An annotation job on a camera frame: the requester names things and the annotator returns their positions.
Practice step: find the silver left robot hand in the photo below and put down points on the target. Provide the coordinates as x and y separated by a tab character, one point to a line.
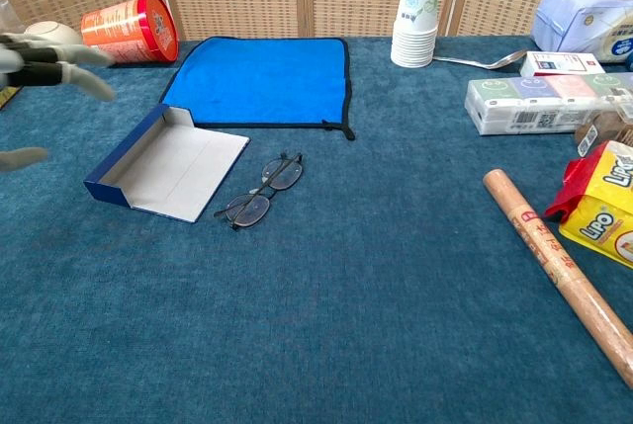
54	56

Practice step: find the blue cardboard glasses case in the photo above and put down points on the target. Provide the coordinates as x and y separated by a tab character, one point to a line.
188	172

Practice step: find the black wire eyeglasses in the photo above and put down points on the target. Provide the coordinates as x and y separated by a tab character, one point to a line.
249	209

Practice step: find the cream bowl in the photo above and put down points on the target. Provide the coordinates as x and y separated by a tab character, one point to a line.
49	30

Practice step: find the gold and brown box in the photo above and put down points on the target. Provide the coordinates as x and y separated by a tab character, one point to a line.
9	96

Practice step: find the orange canister with red lid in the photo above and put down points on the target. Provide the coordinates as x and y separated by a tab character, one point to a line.
128	28

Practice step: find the blue cloth with black trim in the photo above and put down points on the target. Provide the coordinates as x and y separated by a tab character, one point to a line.
257	83

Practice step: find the stack of white paper cups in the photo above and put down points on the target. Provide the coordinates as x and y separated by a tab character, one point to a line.
415	24

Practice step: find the metal spoon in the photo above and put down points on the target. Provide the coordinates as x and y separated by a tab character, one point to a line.
514	57

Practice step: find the pastel tissue multipack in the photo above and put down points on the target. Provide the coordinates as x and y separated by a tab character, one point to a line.
519	103

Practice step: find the small white and red box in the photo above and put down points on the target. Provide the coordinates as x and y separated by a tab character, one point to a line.
559	64

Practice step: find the large white-blue tissue pack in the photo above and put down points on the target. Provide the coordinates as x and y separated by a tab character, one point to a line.
578	19

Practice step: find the brown clear-wrapped box pack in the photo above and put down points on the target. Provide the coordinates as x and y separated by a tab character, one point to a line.
603	127

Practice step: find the yellow Lipo snack bag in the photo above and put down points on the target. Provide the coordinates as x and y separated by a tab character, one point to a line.
603	211

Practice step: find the blue bottle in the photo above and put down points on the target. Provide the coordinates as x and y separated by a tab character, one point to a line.
629	62

